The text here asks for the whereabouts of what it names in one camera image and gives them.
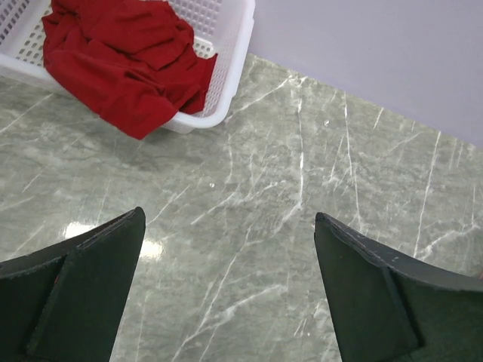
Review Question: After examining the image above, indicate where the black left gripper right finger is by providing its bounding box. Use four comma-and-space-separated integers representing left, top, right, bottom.
315, 213, 482, 361

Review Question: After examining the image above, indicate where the red t-shirt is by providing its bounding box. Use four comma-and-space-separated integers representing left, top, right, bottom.
42, 1, 217, 140

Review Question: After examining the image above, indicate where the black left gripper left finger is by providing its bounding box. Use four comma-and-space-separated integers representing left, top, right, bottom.
1, 207, 146, 361

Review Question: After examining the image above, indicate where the white perforated plastic basket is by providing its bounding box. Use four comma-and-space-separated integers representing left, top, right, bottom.
1, 1, 256, 134

